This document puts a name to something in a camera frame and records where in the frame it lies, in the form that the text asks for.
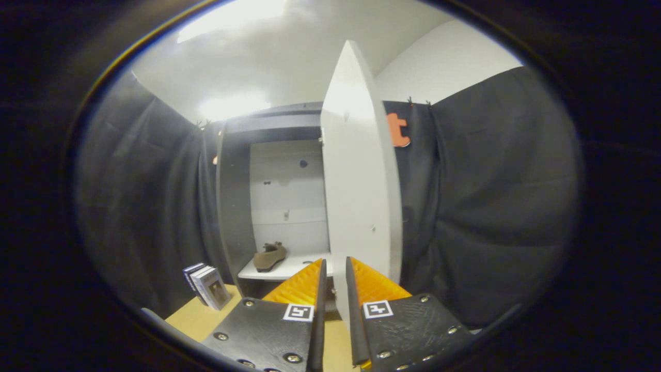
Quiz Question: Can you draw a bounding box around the brown fuzzy shoe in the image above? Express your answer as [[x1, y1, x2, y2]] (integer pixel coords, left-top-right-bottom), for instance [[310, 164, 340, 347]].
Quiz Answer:
[[253, 241, 288, 273]]

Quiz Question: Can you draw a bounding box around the black backdrop cloth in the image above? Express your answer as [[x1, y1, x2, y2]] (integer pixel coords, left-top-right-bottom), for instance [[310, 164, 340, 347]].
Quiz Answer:
[[72, 66, 584, 329]]

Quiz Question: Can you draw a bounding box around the grey cover book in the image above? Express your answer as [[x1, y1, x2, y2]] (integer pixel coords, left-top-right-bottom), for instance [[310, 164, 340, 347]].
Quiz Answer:
[[198, 267, 233, 311]]

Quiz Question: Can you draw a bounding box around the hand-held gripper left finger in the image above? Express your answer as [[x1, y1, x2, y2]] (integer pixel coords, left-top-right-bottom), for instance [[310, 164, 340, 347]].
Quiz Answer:
[[201, 258, 327, 372]]

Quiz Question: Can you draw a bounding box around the blue spine book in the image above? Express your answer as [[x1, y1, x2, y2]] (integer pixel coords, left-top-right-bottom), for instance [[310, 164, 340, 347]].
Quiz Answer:
[[182, 262, 207, 305]]

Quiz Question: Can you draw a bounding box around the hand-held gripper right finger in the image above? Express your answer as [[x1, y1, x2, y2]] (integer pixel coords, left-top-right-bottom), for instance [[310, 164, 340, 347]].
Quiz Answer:
[[345, 256, 476, 372]]

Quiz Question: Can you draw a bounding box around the white shoe cabinet door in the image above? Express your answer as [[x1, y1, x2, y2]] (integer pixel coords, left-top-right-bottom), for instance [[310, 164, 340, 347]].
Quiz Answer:
[[320, 40, 404, 331]]

